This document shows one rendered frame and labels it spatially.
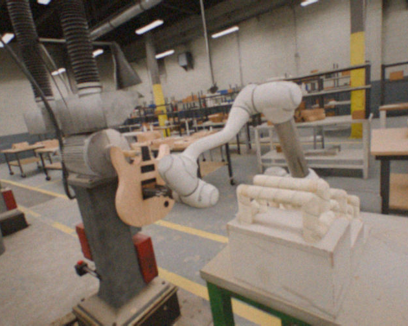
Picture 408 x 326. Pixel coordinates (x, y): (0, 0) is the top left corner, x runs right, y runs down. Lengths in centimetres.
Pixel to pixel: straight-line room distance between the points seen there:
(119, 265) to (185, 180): 94
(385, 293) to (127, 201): 99
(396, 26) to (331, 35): 204
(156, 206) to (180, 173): 47
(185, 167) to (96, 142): 58
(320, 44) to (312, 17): 113
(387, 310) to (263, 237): 30
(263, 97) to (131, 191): 76
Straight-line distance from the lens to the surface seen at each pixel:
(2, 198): 479
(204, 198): 99
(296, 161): 139
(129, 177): 123
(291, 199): 58
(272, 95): 118
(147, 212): 131
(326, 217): 64
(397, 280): 84
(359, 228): 85
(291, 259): 64
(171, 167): 90
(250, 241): 68
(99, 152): 135
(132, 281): 184
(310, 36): 1229
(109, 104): 107
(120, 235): 168
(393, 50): 1173
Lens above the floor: 142
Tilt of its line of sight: 13 degrees down
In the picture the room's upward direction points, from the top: 8 degrees counter-clockwise
